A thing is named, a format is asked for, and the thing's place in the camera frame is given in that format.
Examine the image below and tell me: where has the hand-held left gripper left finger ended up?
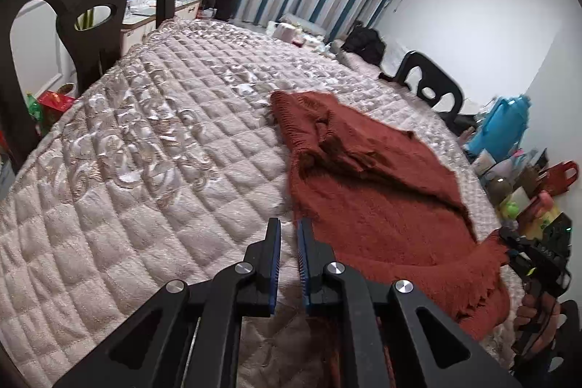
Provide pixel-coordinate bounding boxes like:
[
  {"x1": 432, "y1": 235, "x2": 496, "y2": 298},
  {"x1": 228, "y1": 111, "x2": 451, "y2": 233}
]
[{"x1": 55, "y1": 219, "x2": 282, "y2": 388}]

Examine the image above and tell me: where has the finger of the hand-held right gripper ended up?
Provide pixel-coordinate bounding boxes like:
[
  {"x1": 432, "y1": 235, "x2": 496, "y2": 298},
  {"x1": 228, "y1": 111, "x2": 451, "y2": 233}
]
[{"x1": 500, "y1": 227, "x2": 536, "y2": 262}]

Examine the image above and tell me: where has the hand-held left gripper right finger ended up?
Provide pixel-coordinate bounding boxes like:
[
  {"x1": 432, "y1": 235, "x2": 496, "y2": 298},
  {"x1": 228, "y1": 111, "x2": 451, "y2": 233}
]
[{"x1": 298, "y1": 219, "x2": 521, "y2": 388}]

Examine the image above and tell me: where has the rust red knitted sweater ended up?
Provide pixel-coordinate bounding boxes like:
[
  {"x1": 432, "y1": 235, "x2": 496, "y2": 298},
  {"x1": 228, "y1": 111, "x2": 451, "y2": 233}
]
[{"x1": 270, "y1": 90, "x2": 512, "y2": 388}]

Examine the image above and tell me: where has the person's right hand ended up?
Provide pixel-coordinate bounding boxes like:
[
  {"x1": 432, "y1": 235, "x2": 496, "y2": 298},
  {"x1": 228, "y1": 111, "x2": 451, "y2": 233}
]
[{"x1": 516, "y1": 292, "x2": 563, "y2": 355}]

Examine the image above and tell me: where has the yellow green floral bag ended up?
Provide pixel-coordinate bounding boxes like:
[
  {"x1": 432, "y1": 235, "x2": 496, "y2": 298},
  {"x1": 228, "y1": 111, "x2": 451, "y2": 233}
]
[{"x1": 534, "y1": 206, "x2": 563, "y2": 236}]

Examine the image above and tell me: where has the red tumbler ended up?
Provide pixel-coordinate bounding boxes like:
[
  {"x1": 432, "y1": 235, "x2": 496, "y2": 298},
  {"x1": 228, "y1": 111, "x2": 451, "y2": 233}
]
[{"x1": 521, "y1": 192, "x2": 553, "y2": 234}]

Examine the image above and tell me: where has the glass teapot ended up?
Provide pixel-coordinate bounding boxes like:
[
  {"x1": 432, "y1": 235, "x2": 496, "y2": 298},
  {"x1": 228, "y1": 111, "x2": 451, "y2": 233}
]
[{"x1": 486, "y1": 174, "x2": 512, "y2": 200}]

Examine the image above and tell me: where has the red tote bag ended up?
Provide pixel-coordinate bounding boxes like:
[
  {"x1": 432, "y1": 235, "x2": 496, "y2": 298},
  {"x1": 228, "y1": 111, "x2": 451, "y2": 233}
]
[{"x1": 541, "y1": 161, "x2": 580, "y2": 195}]

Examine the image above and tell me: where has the blue thermos jug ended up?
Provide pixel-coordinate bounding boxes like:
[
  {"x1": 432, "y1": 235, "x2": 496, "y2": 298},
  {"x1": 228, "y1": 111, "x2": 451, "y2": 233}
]
[{"x1": 466, "y1": 95, "x2": 530, "y2": 164}]

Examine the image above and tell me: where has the beige quilted blanket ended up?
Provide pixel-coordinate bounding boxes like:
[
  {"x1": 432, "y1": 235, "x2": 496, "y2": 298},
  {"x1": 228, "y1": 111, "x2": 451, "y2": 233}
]
[{"x1": 0, "y1": 17, "x2": 528, "y2": 388}]

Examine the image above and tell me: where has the black bag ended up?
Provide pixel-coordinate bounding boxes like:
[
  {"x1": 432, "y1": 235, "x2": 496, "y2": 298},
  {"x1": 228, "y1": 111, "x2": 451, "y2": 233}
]
[{"x1": 341, "y1": 24, "x2": 386, "y2": 66}]

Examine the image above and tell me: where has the dark suitcase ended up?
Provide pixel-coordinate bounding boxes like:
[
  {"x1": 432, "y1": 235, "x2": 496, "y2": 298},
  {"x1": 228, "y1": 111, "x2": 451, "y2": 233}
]
[{"x1": 215, "y1": 0, "x2": 240, "y2": 21}]

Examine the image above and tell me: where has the white cabinet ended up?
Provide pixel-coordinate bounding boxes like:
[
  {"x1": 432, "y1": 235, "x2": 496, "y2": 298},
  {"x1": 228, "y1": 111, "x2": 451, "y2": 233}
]
[{"x1": 119, "y1": 0, "x2": 203, "y2": 52}]

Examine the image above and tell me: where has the red packet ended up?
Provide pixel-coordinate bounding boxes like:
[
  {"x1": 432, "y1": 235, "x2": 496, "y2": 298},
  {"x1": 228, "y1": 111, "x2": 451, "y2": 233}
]
[{"x1": 37, "y1": 91, "x2": 76, "y2": 117}]

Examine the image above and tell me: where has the green bottle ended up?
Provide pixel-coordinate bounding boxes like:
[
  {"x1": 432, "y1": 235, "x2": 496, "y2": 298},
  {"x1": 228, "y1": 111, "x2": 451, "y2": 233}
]
[{"x1": 25, "y1": 94, "x2": 46, "y2": 132}]

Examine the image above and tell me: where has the green leafy plant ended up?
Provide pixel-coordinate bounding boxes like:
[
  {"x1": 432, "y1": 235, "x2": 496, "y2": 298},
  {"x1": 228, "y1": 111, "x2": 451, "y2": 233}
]
[{"x1": 77, "y1": 6, "x2": 98, "y2": 29}]

